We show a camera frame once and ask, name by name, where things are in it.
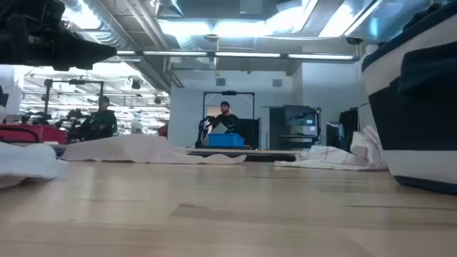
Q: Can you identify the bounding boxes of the white towel grey checks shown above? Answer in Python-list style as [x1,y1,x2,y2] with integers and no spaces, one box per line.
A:
[0,141,69,190]

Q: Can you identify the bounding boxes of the blue plastic bin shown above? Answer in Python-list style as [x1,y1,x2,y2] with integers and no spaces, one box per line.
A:
[208,133,246,148]

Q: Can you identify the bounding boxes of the long ceiling light bar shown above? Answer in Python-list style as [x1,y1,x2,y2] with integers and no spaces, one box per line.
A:
[116,49,360,61]

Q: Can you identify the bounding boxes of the dark monitor cabinet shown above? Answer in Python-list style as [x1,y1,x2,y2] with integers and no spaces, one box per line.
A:
[269,104,322,150]

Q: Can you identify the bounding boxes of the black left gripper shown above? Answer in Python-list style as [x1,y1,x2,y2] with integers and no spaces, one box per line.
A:
[0,14,118,71]

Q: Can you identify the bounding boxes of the person in black shirt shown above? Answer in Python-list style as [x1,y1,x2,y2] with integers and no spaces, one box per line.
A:
[202,91,256,149]

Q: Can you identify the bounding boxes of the navy fabric basket white stripe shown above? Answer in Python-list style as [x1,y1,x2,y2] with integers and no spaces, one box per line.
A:
[361,0,457,196]

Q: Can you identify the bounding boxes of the black box beside person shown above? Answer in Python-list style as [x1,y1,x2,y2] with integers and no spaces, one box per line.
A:
[235,117,261,149]

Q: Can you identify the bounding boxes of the white towel red checks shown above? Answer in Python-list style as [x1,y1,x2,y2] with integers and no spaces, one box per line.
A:
[273,125,389,171]

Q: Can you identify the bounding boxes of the red storage box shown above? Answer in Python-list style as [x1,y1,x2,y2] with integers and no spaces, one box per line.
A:
[0,124,69,145]

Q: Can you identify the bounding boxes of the person at side station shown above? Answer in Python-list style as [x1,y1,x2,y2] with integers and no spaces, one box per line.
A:
[79,95,119,141]

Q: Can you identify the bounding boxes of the black gantry frame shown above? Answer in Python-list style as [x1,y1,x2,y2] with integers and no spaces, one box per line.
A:
[43,78,105,124]

